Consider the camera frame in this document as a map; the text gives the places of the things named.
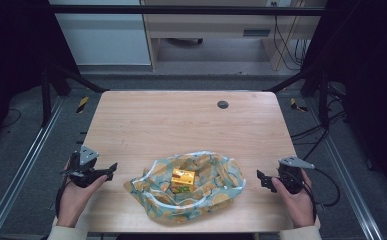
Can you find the green bag with orange print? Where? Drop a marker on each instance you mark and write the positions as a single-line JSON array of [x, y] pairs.
[[214, 186]]

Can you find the black metal frame strut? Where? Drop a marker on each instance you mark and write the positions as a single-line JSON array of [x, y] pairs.
[[314, 78], [61, 80]]

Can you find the yellow carton box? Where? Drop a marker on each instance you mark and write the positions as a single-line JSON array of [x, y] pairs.
[[182, 180]]

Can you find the light wooden desk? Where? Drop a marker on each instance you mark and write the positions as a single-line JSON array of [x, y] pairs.
[[211, 25]]

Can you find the yellow black floor tape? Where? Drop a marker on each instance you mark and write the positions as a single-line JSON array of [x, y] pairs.
[[296, 106], [82, 104]]

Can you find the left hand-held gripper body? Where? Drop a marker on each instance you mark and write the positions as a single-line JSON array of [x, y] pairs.
[[84, 163]]

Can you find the black horizontal frame bar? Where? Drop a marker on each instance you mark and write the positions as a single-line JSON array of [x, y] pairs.
[[181, 10]]

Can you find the dark round table grommet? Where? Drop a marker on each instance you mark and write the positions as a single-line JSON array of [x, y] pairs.
[[222, 104]]

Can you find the white cabinet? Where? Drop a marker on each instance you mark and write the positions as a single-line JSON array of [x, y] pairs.
[[104, 36]]

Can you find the black curtain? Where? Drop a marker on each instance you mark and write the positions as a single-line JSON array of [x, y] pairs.
[[371, 83], [11, 50]]

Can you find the person's left hand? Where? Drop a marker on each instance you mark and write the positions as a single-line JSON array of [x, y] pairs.
[[72, 200]]

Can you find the aluminium floor rail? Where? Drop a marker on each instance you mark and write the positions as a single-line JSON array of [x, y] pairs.
[[344, 166], [24, 163]]

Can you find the person's right hand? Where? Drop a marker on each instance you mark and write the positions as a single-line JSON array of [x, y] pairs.
[[297, 206]]

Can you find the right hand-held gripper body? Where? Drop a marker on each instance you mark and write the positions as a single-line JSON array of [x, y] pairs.
[[292, 175]]

